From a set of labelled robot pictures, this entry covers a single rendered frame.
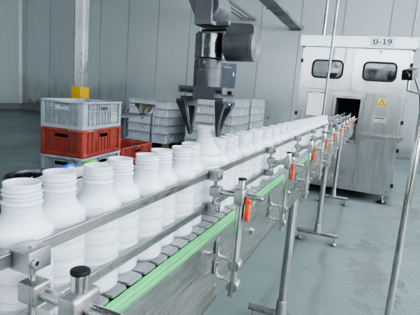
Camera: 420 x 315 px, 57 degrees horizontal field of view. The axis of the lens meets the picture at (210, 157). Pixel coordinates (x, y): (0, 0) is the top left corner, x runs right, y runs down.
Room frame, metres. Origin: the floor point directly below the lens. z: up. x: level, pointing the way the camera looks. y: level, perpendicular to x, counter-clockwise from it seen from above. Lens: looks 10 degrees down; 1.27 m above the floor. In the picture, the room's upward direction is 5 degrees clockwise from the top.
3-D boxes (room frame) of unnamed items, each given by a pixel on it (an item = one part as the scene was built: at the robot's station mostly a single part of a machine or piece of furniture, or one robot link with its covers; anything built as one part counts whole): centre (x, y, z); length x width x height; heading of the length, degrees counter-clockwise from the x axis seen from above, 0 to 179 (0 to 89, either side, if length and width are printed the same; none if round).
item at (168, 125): (8.66, 1.14, 0.50); 1.23 x 1.05 x 1.00; 156
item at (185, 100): (0.81, 0.03, 1.22); 0.07 x 0.07 x 0.09; 68
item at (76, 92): (10.53, 3.62, 0.55); 0.40 x 0.40 x 1.10; 68
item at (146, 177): (0.59, 0.10, 1.08); 0.06 x 0.06 x 0.17
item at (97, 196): (0.48, 0.14, 1.08); 0.06 x 0.06 x 0.17
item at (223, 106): (0.80, 0.00, 1.22); 0.07 x 0.07 x 0.09; 68
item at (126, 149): (3.99, 0.93, 0.55); 0.61 x 0.41 x 0.22; 161
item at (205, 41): (0.81, 0.01, 1.36); 0.07 x 0.06 x 0.07; 68
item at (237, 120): (8.05, -0.12, 0.59); 1.24 x 1.03 x 1.17; 160
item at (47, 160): (3.30, 1.10, 0.55); 0.61 x 0.41 x 0.22; 165
